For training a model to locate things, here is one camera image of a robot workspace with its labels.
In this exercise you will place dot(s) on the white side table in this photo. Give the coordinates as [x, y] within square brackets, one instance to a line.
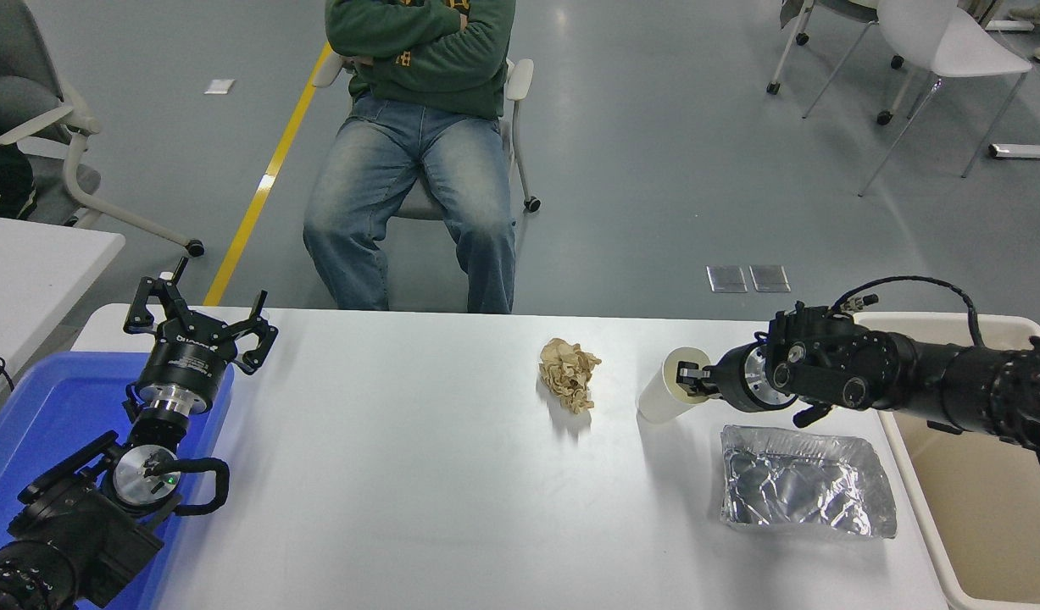
[28, 271]

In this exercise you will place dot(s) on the tan paper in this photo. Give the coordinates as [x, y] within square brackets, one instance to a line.
[569, 373]

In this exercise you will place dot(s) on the silver foil tray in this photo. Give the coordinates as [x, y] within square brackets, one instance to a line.
[808, 483]

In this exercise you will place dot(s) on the white paper cup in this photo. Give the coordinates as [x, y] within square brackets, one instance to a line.
[655, 405]

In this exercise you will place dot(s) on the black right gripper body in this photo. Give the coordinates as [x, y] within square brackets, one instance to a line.
[730, 379]

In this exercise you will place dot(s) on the white chair with metal legs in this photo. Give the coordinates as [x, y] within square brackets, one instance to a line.
[960, 42]

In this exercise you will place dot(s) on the rolling chair with castors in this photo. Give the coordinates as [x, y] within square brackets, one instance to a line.
[842, 8]

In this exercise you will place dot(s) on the grey office chair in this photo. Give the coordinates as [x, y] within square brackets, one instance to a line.
[11, 51]

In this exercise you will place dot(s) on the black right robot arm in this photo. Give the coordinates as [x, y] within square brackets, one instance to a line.
[909, 373]

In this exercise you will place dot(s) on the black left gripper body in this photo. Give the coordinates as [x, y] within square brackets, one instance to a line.
[185, 360]

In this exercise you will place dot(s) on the silver floor socket cover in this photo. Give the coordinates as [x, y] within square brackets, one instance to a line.
[770, 279]
[727, 279]

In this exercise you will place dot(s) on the person's right hand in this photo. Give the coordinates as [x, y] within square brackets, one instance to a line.
[457, 19]

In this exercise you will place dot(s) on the blue plastic tray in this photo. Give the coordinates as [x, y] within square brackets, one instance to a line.
[53, 407]

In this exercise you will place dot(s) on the white floor bar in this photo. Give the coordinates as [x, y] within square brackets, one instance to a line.
[1028, 152]

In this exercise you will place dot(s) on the large pale plastic bin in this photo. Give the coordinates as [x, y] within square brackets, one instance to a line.
[977, 525]

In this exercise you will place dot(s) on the person's left hand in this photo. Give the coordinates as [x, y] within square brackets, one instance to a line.
[362, 62]

